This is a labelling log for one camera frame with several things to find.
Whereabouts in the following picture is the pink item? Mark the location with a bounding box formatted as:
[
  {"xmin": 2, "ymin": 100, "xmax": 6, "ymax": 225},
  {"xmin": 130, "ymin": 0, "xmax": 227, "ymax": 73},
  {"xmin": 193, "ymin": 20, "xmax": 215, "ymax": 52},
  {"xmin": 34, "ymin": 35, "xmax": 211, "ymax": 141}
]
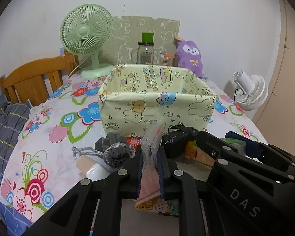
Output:
[{"xmin": 135, "ymin": 123, "xmax": 165, "ymax": 210}]

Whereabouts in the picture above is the grey drawstring pouch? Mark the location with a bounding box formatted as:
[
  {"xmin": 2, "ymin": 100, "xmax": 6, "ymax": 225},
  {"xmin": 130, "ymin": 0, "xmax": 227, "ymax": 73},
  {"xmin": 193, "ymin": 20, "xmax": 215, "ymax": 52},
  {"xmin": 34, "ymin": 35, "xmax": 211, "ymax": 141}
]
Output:
[{"xmin": 71, "ymin": 133, "xmax": 135, "ymax": 169}]

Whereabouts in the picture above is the black patterned cloth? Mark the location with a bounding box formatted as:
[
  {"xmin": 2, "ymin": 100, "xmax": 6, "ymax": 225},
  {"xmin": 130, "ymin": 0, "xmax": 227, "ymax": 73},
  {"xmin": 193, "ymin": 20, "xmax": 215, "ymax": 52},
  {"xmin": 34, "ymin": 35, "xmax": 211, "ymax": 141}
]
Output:
[{"xmin": 161, "ymin": 123, "xmax": 199, "ymax": 159}]

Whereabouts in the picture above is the green tissue pack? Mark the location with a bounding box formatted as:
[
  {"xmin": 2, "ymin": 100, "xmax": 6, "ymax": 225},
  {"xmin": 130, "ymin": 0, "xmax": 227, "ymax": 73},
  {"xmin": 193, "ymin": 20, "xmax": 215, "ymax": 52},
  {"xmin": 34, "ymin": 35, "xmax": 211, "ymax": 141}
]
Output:
[{"xmin": 222, "ymin": 138, "xmax": 246, "ymax": 156}]

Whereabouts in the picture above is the yellow cartoon tissue pack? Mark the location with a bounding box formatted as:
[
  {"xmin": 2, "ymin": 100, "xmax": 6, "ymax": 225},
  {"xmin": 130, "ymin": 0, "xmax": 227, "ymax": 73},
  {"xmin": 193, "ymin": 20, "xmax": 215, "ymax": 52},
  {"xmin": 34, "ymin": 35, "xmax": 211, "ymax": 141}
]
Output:
[{"xmin": 135, "ymin": 197, "xmax": 178, "ymax": 216}]

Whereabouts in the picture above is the beige cloth roll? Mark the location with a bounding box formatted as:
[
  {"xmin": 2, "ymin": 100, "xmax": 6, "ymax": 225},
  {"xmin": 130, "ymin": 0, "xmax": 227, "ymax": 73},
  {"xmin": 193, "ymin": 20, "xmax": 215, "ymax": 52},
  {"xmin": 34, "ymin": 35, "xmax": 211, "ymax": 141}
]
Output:
[{"xmin": 76, "ymin": 155, "xmax": 110, "ymax": 182}]

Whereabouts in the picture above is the white standing fan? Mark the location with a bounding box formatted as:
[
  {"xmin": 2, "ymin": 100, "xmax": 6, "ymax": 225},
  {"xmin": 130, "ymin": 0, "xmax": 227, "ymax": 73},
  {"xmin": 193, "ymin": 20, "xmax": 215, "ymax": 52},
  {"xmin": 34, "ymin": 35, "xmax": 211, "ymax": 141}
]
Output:
[{"xmin": 233, "ymin": 69, "xmax": 269, "ymax": 111}]

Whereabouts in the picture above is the yellow cartoon fabric storage box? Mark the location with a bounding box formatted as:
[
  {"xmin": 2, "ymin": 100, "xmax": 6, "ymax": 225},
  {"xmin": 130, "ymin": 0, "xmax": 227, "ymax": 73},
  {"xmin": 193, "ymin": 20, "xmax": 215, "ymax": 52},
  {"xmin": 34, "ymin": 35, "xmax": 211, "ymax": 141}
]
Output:
[{"xmin": 99, "ymin": 65, "xmax": 217, "ymax": 137}]

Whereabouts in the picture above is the floral tablecloth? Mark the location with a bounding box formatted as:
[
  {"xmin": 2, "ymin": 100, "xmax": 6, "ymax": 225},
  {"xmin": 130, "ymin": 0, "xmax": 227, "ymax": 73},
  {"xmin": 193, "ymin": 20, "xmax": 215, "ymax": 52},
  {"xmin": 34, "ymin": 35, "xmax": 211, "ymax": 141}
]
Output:
[{"xmin": 0, "ymin": 74, "xmax": 267, "ymax": 225}]

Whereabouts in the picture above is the purple plush bunny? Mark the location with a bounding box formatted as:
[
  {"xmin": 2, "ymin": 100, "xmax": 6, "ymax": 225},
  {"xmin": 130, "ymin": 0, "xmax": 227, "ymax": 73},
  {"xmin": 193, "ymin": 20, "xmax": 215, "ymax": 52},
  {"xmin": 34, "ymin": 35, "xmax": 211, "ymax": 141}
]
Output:
[{"xmin": 175, "ymin": 41, "xmax": 204, "ymax": 78}]

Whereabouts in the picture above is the cotton swab jar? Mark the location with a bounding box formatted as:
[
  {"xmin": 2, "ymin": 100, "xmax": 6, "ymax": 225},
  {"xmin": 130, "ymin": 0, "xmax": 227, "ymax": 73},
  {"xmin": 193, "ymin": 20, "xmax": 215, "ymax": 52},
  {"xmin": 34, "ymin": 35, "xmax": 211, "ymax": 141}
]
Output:
[{"xmin": 159, "ymin": 53, "xmax": 175, "ymax": 66}]

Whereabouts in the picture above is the glass mason jar mug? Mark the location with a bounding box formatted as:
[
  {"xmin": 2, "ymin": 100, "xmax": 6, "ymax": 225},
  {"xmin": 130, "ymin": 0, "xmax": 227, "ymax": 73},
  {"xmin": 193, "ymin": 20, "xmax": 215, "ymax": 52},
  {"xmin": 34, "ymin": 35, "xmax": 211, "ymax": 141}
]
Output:
[{"xmin": 131, "ymin": 42, "xmax": 155, "ymax": 65}]

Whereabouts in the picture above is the green plastic cup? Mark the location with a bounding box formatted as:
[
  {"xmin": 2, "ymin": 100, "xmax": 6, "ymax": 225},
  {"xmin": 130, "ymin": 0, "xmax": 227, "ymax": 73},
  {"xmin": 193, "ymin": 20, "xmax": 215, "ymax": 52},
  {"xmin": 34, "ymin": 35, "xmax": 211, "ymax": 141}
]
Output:
[{"xmin": 142, "ymin": 32, "xmax": 154, "ymax": 44}]

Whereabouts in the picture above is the grey plaid pillow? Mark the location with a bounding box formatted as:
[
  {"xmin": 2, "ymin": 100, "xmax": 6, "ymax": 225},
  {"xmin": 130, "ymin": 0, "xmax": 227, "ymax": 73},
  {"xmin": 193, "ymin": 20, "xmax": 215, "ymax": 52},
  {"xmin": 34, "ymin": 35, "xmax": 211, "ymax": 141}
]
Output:
[{"xmin": 0, "ymin": 95, "xmax": 32, "ymax": 175}]

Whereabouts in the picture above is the grey-green cartoon board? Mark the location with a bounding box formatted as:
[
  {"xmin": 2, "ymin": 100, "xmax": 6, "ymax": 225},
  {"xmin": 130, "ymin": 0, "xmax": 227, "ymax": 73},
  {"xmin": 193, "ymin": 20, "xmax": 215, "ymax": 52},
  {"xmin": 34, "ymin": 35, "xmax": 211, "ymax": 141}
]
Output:
[{"xmin": 99, "ymin": 16, "xmax": 180, "ymax": 65}]

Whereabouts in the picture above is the green desk fan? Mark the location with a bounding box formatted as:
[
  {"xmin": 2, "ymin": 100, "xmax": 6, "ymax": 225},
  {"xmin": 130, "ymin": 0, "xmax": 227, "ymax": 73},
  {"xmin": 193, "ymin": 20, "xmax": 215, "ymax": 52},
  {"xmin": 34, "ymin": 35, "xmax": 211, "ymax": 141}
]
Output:
[{"xmin": 60, "ymin": 4, "xmax": 113, "ymax": 78}]

